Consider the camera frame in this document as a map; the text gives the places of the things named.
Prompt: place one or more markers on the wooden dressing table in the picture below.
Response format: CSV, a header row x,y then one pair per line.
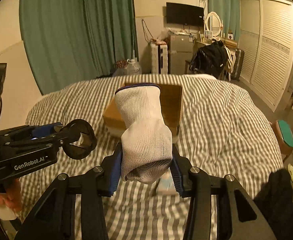
x,y
230,42

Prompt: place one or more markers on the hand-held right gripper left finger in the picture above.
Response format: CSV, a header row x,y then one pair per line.
x,y
113,177

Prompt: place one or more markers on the green topped stool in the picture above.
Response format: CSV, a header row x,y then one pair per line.
x,y
285,133

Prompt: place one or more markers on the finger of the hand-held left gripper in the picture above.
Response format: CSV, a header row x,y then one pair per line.
x,y
46,129
49,145

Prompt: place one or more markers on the white oval mirror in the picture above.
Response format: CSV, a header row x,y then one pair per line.
x,y
213,22

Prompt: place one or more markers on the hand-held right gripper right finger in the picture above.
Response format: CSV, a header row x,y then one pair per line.
x,y
177,178

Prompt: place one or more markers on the narrow green curtain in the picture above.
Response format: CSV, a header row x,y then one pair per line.
x,y
222,2

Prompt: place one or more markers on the white ribbed suitcase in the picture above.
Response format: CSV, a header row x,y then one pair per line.
x,y
159,58

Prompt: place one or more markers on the wide green curtain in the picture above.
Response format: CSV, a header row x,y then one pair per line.
x,y
74,35

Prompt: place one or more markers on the clear water jug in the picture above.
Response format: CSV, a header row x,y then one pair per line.
x,y
134,67

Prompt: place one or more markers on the black jacket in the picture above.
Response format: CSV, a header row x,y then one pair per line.
x,y
207,55

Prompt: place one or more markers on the white knit glove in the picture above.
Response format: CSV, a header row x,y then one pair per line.
x,y
141,120

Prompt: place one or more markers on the white louvred wardrobe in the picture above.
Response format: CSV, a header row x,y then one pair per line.
x,y
269,50

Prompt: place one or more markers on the brown cardboard box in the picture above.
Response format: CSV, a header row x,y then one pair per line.
x,y
170,105

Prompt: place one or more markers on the dark patterned bag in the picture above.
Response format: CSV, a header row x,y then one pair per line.
x,y
121,66

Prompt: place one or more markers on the black wall television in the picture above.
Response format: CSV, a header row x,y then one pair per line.
x,y
184,13

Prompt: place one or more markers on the grey striped blanket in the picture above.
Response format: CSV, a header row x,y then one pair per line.
x,y
224,130

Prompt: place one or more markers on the black cloth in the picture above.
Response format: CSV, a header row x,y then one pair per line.
x,y
276,205

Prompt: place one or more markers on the person's left hand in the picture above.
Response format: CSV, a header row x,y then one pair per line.
x,y
10,195

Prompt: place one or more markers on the silver suitcase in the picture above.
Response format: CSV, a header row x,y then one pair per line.
x,y
237,63

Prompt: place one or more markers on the small silver fridge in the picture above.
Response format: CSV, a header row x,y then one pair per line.
x,y
180,55

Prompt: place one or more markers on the light blue packet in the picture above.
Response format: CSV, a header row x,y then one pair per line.
x,y
167,186

